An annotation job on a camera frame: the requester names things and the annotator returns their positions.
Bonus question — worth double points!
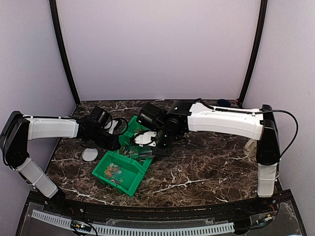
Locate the green three-compartment candy bin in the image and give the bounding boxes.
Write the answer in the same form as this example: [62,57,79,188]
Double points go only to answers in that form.
[92,116,153,197]

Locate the silver metal scoop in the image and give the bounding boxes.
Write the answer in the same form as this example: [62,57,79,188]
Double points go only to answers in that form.
[136,147,154,159]

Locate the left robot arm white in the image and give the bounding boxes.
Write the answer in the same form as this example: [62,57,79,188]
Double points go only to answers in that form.
[0,110,122,214]

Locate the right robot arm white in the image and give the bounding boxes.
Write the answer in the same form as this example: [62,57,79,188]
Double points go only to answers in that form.
[155,98,284,213]

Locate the lollipop candies pile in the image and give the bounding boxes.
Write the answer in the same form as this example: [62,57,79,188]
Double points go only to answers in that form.
[116,146,142,160]

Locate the red-orange gummy candies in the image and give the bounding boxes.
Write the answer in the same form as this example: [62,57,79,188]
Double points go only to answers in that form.
[104,163,124,184]

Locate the white round lid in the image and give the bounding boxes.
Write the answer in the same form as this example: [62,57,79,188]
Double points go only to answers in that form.
[82,148,98,162]

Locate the dark blue mug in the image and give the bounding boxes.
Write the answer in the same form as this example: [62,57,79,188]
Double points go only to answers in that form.
[217,99,231,107]

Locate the beige ceramic mug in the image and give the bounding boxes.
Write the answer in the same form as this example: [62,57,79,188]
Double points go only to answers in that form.
[243,139,257,157]

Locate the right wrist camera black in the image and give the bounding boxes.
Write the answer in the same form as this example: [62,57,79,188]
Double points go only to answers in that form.
[130,102,168,148]

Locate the black front rail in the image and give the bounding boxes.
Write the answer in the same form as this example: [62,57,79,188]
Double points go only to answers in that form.
[44,198,278,221]

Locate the white slotted cable duct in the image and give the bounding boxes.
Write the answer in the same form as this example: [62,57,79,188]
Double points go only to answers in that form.
[31,210,235,236]

